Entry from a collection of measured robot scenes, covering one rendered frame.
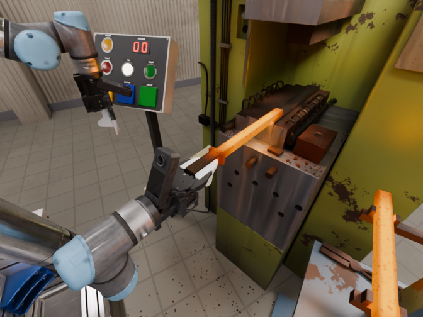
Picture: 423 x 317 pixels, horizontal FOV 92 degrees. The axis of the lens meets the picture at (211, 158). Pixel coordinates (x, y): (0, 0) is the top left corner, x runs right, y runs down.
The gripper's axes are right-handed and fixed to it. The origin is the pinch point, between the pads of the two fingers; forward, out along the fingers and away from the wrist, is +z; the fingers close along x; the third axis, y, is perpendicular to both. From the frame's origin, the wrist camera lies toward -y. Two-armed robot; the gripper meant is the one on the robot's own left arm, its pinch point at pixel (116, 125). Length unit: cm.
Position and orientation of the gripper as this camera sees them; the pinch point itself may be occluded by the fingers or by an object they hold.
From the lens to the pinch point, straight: 86.4
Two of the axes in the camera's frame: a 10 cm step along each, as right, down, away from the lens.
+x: 4.8, 5.6, -6.7
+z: 0.0, 7.7, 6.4
